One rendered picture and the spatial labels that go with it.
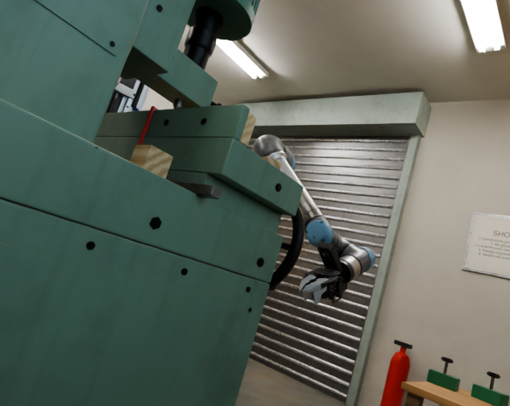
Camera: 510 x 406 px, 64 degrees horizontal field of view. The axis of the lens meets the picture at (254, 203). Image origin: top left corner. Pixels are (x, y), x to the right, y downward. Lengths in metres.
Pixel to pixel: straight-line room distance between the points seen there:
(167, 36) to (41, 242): 0.43
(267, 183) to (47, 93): 0.35
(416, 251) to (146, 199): 3.23
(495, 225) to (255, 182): 3.02
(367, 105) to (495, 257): 1.67
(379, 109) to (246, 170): 3.36
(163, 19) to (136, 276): 0.43
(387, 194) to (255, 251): 3.19
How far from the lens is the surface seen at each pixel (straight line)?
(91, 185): 0.50
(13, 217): 0.47
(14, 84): 0.59
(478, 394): 1.97
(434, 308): 3.53
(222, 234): 0.64
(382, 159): 3.99
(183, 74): 0.82
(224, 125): 0.65
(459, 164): 3.81
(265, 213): 0.74
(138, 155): 0.59
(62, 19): 0.63
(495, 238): 3.54
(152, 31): 0.75
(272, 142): 1.40
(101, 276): 0.52
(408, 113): 3.83
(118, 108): 1.65
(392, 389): 3.43
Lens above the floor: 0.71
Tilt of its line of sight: 10 degrees up
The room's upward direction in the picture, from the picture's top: 17 degrees clockwise
